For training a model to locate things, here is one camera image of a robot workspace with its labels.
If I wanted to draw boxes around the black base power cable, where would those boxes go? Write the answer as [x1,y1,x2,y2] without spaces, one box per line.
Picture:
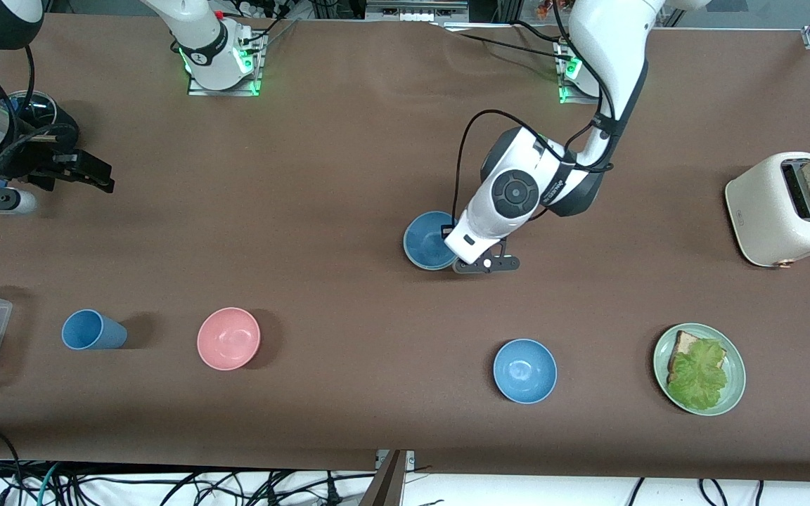
[440,20,574,63]

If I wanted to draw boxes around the green bowl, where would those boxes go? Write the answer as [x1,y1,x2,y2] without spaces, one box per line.
[403,211,459,272]

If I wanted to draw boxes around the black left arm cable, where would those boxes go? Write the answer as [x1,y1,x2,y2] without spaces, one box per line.
[450,21,620,233]

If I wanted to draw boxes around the green lettuce leaf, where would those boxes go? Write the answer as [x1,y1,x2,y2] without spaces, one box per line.
[667,338,728,412]

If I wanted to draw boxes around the metal table leg bracket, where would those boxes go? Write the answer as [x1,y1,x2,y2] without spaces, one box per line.
[359,450,416,506]

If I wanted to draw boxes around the pink bowl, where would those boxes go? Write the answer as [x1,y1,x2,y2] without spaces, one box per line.
[197,307,262,371]

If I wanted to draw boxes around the green plate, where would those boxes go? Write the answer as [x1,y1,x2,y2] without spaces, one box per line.
[652,323,747,417]

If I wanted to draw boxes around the brown table cover mat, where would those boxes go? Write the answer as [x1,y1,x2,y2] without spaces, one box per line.
[0,14,810,486]

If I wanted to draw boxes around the teal floor cable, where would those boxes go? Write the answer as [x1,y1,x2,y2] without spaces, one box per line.
[34,462,63,506]

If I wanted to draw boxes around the blue ribbed cup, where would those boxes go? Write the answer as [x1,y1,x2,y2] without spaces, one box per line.
[61,309,128,351]

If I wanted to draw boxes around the bread slice under lettuce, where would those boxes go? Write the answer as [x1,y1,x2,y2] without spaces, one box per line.
[667,330,702,384]

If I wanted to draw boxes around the cream toaster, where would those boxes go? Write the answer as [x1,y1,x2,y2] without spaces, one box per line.
[725,152,810,268]

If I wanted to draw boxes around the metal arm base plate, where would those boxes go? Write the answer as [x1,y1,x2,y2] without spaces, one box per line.
[554,35,603,106]
[186,27,265,98]

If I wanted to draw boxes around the black round pot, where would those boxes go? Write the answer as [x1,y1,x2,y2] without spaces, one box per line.
[4,90,81,150]

